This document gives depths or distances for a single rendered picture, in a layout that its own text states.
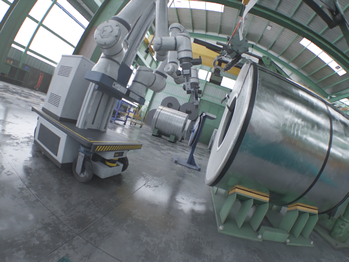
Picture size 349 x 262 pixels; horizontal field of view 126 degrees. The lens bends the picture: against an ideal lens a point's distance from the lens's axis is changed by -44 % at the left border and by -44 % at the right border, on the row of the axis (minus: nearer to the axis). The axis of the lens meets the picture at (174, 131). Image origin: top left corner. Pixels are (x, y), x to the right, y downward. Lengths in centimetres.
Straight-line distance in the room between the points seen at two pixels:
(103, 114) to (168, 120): 503
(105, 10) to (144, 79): 381
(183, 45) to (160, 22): 31
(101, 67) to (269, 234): 163
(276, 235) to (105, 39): 170
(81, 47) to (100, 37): 369
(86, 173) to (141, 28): 135
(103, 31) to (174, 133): 571
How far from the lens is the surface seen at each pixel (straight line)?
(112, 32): 91
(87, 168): 106
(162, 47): 92
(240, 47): 132
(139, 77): 143
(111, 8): 494
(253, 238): 125
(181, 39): 94
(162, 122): 636
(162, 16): 118
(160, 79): 155
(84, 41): 465
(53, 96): 144
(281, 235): 141
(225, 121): 174
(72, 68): 134
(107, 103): 144
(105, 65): 104
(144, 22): 169
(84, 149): 104
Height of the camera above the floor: 55
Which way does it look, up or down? 1 degrees down
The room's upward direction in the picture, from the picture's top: 20 degrees clockwise
